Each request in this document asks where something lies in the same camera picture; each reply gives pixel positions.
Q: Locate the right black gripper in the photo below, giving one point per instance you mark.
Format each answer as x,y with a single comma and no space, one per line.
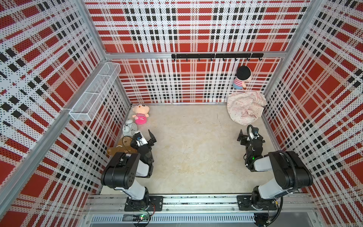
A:
249,140

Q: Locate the cream pink printed jacket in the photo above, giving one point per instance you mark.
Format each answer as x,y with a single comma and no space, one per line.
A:
246,107

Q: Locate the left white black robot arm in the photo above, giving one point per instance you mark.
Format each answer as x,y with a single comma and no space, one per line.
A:
122,170

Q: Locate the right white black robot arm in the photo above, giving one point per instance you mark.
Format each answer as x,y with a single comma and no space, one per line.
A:
290,173

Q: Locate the white alarm clock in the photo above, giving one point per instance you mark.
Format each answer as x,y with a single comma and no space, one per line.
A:
129,128

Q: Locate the pink pig plush doll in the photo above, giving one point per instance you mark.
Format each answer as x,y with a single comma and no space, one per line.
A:
140,114

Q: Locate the brown teddy bear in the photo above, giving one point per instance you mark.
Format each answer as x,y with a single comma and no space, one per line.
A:
123,145

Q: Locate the black-haired hanging doll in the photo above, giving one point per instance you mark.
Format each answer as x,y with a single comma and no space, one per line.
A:
243,75

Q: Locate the green circuit board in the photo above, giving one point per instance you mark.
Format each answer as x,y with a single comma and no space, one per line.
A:
135,217

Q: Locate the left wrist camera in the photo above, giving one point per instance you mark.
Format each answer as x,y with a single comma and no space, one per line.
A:
139,138

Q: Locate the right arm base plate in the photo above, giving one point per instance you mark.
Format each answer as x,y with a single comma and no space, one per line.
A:
248,203

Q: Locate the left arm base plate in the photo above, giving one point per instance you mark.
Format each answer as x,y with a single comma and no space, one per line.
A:
149,203

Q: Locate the aluminium front rail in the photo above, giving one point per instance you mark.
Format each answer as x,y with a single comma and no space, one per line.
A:
185,210

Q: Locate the black hook rail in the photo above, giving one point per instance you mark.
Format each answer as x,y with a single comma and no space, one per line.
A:
218,56

